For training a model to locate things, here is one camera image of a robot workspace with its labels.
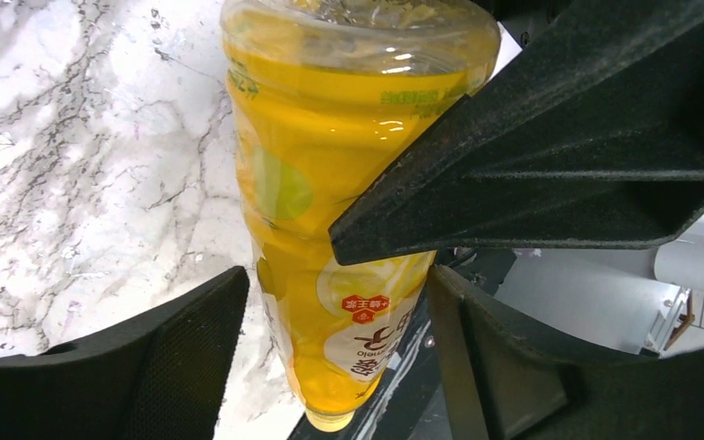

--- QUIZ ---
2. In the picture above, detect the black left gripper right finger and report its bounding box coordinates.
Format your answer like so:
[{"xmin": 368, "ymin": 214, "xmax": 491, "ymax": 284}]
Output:
[{"xmin": 426, "ymin": 266, "xmax": 704, "ymax": 439}]

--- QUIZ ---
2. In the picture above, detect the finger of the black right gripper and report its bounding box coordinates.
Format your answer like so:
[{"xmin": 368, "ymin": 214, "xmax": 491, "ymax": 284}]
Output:
[{"xmin": 329, "ymin": 1, "xmax": 704, "ymax": 265}]

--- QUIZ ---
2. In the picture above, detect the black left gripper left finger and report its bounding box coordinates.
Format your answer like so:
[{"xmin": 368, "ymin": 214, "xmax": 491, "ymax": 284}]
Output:
[{"xmin": 0, "ymin": 266, "xmax": 249, "ymax": 439}]

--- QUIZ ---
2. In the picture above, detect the yellow drink bottle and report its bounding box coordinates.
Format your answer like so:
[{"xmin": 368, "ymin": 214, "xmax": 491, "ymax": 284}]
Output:
[{"xmin": 220, "ymin": 1, "xmax": 501, "ymax": 433}]

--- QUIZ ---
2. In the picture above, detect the black front mounting rail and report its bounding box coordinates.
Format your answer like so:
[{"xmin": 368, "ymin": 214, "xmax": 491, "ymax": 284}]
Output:
[{"xmin": 288, "ymin": 247, "xmax": 517, "ymax": 440}]

